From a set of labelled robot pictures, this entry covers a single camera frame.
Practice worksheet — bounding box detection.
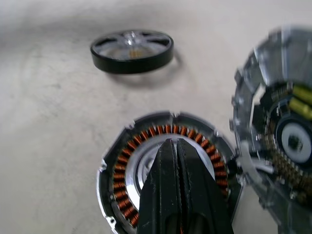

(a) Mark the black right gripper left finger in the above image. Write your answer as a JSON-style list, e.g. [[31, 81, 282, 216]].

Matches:
[[137, 137, 182, 234]]

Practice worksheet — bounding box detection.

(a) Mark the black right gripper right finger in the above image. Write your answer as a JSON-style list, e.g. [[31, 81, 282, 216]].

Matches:
[[176, 138, 234, 234]]

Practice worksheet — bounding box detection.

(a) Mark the motor housing with copper windings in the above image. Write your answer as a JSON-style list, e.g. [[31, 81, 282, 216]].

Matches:
[[96, 111, 244, 234]]

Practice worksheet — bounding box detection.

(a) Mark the black spoked rotor ring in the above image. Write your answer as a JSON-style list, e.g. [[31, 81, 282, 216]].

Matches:
[[90, 29, 175, 74]]

